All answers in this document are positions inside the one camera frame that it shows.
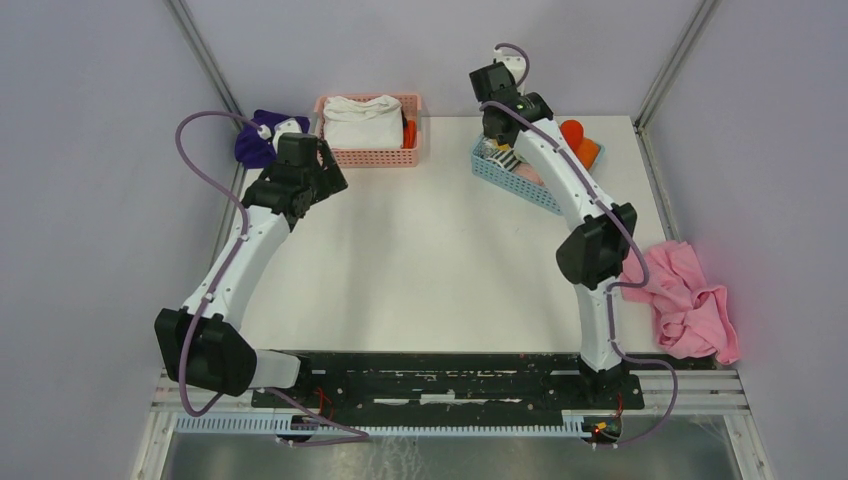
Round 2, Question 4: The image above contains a purple cloth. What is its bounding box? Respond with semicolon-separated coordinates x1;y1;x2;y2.
234;109;310;169

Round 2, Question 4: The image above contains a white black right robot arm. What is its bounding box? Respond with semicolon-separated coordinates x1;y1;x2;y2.
469;62;637;408

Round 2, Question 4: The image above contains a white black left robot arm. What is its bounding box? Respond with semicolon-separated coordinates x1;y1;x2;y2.
154;133;347;407

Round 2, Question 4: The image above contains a grey white rolled towel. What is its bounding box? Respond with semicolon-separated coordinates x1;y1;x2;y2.
480;138;500;158

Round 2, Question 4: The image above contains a green white striped rolled towel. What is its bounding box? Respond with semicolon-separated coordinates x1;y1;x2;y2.
484;150;523;172

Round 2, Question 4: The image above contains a folded white towel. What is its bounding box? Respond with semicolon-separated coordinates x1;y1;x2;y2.
322;95;404;149

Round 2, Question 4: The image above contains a pink perforated plastic basket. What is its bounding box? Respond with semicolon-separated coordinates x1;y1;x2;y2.
314;93;422;167

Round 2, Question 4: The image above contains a pink rolled towel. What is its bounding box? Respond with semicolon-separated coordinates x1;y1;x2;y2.
513;163;544;186

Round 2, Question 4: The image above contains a red-orange rolled towel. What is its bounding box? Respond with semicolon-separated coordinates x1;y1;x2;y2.
559;119;585;152

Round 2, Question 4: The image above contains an orange towel in pink basket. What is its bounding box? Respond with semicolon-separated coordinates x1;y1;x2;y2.
403;120;417;149

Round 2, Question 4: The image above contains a blue perforated plastic basket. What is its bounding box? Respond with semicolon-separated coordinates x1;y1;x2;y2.
470;132;605;217

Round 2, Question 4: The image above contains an orange and peach rolled towel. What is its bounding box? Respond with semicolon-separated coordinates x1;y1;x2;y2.
575;138;601;171

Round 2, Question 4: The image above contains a crumpled pink cloth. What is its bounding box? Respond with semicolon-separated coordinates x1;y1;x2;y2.
622;241;741;365

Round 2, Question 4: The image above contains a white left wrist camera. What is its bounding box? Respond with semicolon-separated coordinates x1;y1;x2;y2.
257;118;303;152

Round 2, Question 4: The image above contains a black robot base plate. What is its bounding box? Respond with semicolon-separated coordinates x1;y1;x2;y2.
285;352;645;427

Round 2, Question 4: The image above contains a white slotted cable duct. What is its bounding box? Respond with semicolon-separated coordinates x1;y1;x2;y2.
175;412;590;439

